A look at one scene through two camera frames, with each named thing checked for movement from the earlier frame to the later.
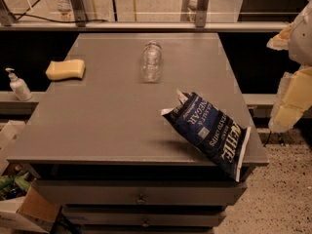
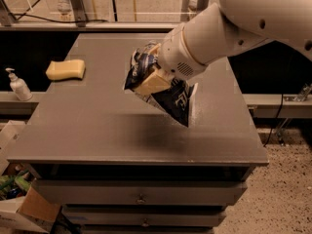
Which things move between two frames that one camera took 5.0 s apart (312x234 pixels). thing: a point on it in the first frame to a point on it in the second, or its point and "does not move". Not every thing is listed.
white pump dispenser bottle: x=19 y=86 does not move
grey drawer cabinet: x=101 y=150 does not move
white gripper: x=302 y=38 to x=175 y=57
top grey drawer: x=148 y=193 does not move
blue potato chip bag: x=205 y=125 to x=175 y=101
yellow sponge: x=58 y=69 does not move
